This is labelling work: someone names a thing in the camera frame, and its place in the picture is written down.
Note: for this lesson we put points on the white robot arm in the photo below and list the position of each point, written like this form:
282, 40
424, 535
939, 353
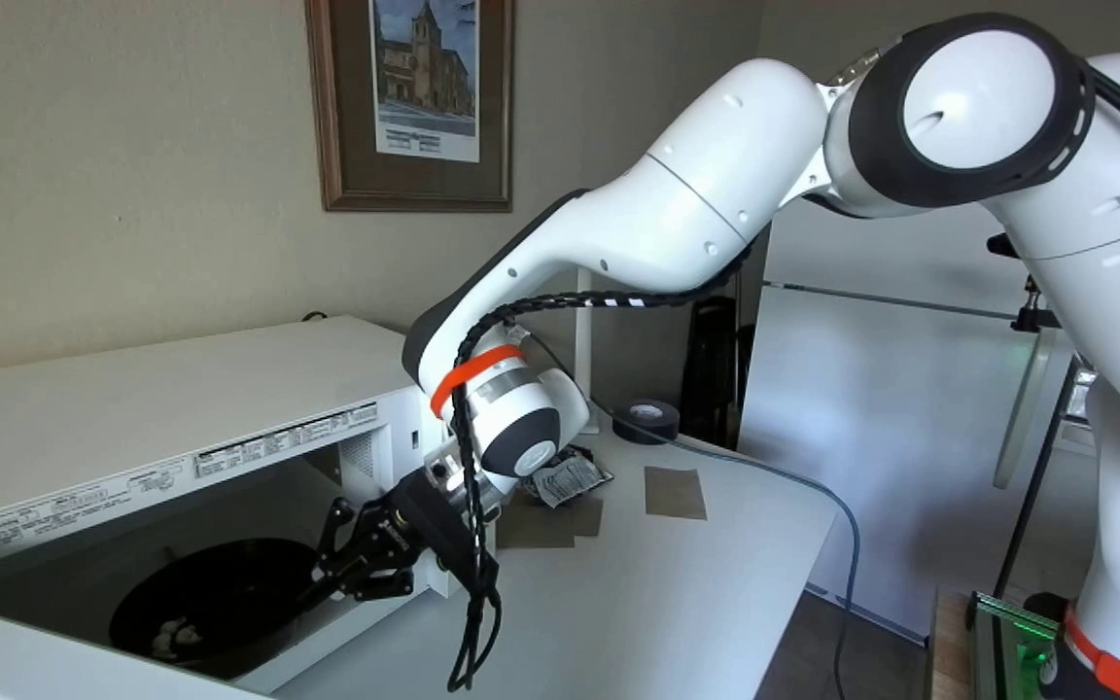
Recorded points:
967, 114

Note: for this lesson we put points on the framed picture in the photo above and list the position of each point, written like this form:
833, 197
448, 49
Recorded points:
414, 104

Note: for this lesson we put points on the black bowl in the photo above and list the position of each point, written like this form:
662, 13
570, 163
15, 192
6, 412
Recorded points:
237, 596

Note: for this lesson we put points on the popcorn pieces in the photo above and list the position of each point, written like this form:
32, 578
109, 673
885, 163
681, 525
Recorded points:
176, 640

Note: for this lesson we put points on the white microwave oven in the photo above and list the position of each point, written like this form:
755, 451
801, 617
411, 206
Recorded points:
125, 459

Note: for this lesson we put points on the black tape roll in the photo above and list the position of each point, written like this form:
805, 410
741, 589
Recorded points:
648, 423

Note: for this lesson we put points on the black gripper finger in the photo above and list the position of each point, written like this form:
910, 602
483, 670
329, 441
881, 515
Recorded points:
351, 538
355, 581

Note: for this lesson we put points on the grey paper patch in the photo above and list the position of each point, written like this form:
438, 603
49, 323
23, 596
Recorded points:
536, 525

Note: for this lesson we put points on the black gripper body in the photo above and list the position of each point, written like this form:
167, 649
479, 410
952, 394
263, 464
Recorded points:
422, 520

